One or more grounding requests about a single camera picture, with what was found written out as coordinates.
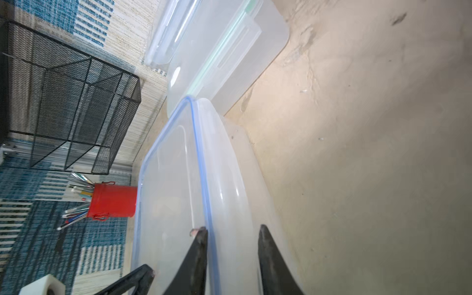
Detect black mesh shelf rack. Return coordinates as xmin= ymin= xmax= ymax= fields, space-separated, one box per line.
xmin=1 ymin=19 xmax=141 ymax=175

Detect clear far lunch box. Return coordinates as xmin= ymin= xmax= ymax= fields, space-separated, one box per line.
xmin=144 ymin=0 xmax=201 ymax=69

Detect blue-rimmed clear lunch box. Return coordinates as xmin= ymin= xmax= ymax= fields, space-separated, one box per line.
xmin=132 ymin=97 xmax=299 ymax=295

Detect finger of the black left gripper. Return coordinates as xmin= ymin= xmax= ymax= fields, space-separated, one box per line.
xmin=95 ymin=264 xmax=155 ymax=295

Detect green-rimmed lunch box lid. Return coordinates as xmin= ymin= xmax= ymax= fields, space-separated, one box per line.
xmin=167 ymin=1 xmax=290 ymax=116

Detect red pencil cup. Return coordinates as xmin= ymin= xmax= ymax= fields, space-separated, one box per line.
xmin=87 ymin=182 xmax=138 ymax=221

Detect pens in red cup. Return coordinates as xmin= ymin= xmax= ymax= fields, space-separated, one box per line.
xmin=56 ymin=172 xmax=95 ymax=231

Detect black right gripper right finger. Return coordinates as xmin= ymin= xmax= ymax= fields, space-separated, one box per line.
xmin=258 ymin=224 xmax=304 ymax=295

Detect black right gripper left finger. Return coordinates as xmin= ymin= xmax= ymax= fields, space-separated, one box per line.
xmin=164 ymin=227 xmax=208 ymax=295

